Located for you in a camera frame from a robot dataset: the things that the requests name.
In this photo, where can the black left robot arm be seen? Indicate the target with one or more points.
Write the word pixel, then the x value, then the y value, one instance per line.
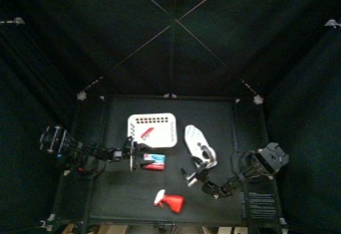
pixel 91 151

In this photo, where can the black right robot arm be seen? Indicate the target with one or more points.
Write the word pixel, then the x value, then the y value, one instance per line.
pixel 255 168

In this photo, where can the red blue white box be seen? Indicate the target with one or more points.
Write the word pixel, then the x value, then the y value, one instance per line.
pixel 155 161

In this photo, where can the white plastic perforated basket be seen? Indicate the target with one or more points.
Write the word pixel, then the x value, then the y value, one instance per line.
pixel 152 130

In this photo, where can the white text label sticker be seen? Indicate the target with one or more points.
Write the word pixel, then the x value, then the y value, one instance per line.
pixel 262 205

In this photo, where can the metal frame corner bracket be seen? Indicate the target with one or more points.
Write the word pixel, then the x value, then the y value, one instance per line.
pixel 16 21
pixel 170 95
pixel 47 224
pixel 80 95
pixel 332 23
pixel 258 99

